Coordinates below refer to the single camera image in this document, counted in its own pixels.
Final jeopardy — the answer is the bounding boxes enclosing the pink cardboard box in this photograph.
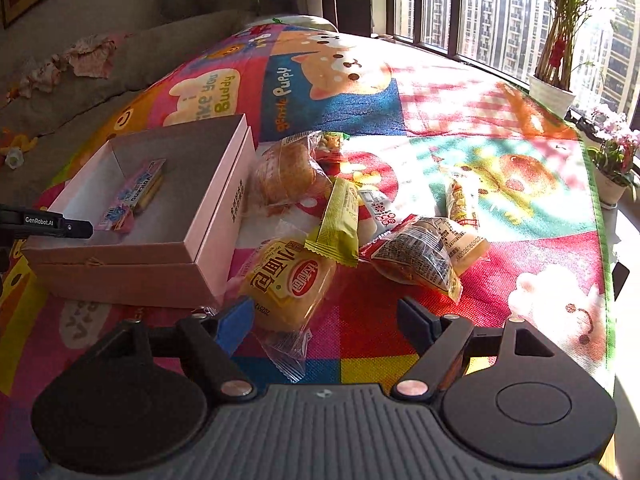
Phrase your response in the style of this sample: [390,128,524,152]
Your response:
[22,115,255,308]

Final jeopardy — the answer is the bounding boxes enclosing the white red candy wrapper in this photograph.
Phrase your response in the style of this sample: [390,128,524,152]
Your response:
[358,188,401,245]

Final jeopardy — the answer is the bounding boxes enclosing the potted green palm plant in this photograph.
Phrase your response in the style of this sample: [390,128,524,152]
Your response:
[529,0,602,118]

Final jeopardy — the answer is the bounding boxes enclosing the pink floral baby clothes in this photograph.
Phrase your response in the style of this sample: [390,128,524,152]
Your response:
[6,34,127,103]

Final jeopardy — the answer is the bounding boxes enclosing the white pillow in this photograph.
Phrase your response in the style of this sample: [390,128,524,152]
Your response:
[242,14,338,32]

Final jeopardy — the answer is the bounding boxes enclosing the colourful cartoon play mat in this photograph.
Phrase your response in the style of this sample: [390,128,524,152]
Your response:
[1,24,616,479]

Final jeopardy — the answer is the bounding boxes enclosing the clear wrapped bread snack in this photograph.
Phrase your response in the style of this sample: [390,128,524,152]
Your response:
[246,130,332,214]

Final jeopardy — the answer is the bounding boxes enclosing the green snack bar wrapper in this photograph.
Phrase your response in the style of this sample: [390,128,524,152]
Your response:
[304,178,359,266]

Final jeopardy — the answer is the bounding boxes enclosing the green mixed snack packet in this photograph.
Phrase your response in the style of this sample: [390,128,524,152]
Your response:
[314,131,349,164]

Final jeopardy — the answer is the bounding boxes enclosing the yellow packaged small bread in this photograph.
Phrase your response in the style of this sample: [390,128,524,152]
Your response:
[239,237,336,382]

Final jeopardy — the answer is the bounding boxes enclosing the pink flowers in pot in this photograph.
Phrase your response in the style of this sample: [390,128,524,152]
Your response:
[588,120,639,208]

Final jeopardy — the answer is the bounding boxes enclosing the small yellow snack packet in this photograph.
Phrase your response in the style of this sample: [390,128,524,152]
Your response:
[446,176,480,229]

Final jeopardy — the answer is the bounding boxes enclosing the pink candy pack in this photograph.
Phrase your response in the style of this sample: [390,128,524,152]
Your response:
[96,158,166,234]

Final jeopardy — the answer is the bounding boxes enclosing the printed label bread package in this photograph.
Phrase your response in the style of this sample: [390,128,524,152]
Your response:
[360,214,489,302]

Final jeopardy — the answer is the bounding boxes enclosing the orange plush toy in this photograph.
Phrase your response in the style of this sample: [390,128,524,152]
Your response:
[0,128,38,156]

